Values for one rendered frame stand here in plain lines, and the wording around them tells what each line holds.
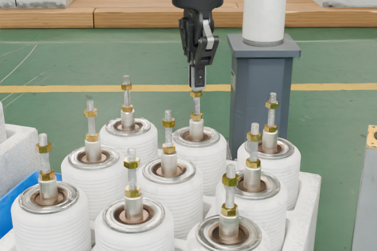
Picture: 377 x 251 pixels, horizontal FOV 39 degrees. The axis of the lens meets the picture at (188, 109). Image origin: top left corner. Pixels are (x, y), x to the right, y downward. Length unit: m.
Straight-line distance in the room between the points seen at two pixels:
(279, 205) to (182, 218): 0.13
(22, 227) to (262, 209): 0.30
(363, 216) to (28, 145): 0.63
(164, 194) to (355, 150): 0.81
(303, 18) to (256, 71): 1.52
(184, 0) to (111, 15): 1.88
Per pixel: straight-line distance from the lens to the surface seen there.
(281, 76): 1.20
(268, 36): 1.19
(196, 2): 0.75
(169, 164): 0.74
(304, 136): 1.49
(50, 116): 1.63
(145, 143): 0.87
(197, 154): 0.82
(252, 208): 0.69
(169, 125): 0.72
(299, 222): 0.80
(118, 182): 0.79
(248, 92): 1.20
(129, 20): 2.62
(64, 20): 2.66
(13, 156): 1.05
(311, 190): 0.88
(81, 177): 0.77
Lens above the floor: 0.62
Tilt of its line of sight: 22 degrees down
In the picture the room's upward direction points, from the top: straight up
